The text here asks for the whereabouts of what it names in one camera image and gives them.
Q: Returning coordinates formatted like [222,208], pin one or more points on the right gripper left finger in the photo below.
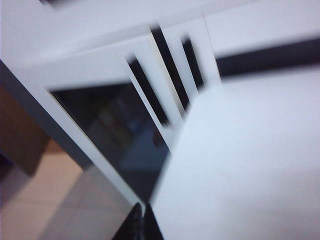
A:
[132,225]

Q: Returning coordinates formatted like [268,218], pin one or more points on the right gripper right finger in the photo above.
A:
[151,225]

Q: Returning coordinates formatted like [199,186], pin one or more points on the white glass cabinet door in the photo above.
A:
[207,37]
[87,67]

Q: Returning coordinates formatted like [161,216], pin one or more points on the white cabinet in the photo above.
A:
[25,87]

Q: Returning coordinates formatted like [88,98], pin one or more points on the wide white drawer front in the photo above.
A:
[100,25]

